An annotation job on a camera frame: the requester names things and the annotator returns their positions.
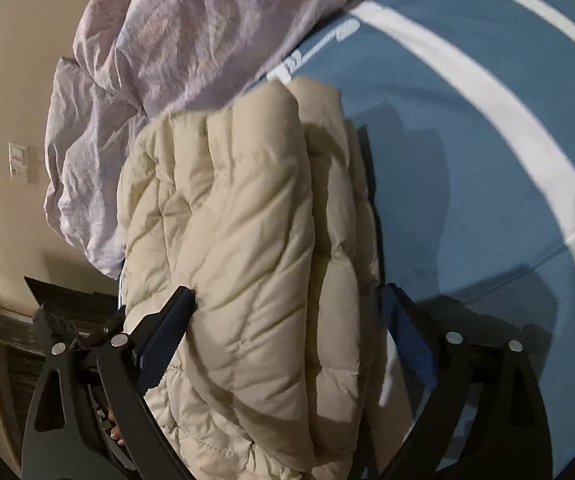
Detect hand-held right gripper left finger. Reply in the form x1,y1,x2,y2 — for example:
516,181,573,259
20,286,197,480

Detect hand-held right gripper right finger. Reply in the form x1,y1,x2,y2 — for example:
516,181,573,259
381,282,554,480

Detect beige puffer jacket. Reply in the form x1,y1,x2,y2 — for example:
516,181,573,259
116,76,418,480

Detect person's foot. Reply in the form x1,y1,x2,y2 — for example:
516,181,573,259
104,409,127,449

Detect blue bed sheet white stripes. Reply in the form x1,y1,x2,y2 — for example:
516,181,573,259
248,0,575,480

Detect pale pink towel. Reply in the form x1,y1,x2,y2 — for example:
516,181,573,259
42,0,418,281

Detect white wall switch panel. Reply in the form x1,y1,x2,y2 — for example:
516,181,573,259
8,141,31,184

